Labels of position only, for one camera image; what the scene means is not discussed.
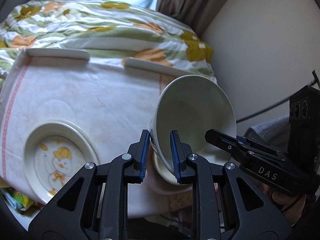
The pink wavy plate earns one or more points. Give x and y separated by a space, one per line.
160 186

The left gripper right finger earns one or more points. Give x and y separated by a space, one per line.
226 203

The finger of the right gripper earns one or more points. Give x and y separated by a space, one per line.
238 152
260 146

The grey hanging garment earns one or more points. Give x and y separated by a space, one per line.
274 132

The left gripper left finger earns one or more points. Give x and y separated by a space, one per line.
93 203

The white bowl yellow pattern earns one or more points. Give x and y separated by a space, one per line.
192 105

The ribbed white bowl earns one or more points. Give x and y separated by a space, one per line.
165 167

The person's right hand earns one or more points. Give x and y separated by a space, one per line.
292 206

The white table rail left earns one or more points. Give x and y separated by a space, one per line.
59 53

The floral green yellow duvet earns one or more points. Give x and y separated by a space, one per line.
111 32

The white duck cartoon plate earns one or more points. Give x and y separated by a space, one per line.
53 152

